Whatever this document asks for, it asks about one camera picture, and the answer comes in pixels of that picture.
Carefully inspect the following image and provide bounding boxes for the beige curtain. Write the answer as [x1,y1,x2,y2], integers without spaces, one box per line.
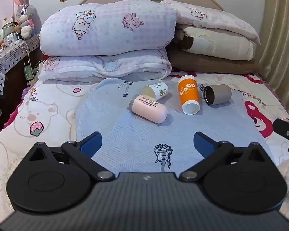
[255,0,289,117]

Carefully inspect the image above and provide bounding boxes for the grey plush rabbit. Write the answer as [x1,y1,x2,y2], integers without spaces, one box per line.
[14,0,38,39]

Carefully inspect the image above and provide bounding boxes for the cream folded blanket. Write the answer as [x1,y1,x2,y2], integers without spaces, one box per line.
[175,26,255,61]

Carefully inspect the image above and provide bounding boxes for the white printed paper cup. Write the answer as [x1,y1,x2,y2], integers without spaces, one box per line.
[142,82,169,101]

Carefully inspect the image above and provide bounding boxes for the small white plush toy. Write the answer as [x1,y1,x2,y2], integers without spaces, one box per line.
[2,16,15,29]

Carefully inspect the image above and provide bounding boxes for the pink bear print pillow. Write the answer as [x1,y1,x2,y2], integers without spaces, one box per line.
[158,0,261,45]

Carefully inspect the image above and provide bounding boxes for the grey metal cup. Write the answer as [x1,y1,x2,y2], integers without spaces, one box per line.
[203,84,232,106]

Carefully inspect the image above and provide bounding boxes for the orange paper cup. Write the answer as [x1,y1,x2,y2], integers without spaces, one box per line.
[177,75,200,115]

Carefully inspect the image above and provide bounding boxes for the blue guitar print blanket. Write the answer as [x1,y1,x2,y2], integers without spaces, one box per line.
[75,76,273,174]

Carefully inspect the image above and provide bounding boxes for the pink cup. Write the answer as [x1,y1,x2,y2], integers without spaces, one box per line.
[129,95,168,124]

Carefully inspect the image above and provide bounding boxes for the white cable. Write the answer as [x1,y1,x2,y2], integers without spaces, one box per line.
[13,30,30,68]

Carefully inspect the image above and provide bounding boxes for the bear print bed sheet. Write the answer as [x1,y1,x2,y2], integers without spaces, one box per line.
[0,72,289,223]

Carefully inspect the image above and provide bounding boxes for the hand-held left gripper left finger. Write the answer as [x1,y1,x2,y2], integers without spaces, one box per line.
[26,131,116,182]

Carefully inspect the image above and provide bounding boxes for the white pink flower folded quilt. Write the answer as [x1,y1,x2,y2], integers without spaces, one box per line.
[38,49,172,82]

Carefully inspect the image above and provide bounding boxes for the green face mask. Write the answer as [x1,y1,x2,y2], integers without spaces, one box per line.
[24,65,36,80]

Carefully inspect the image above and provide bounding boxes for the brown folded blanket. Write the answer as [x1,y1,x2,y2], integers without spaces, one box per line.
[167,44,263,75]

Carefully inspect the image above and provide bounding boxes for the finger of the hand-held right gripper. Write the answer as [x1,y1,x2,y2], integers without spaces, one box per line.
[273,118,289,155]

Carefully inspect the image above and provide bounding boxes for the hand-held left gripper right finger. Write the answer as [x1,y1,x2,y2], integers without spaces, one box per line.
[179,131,268,182]

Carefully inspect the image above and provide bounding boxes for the nightstand with patterned cloth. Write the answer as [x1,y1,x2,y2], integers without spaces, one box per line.
[0,34,41,126]

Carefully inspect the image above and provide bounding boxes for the white pink checked folded quilt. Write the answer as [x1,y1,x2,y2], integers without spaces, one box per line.
[39,2,178,56]

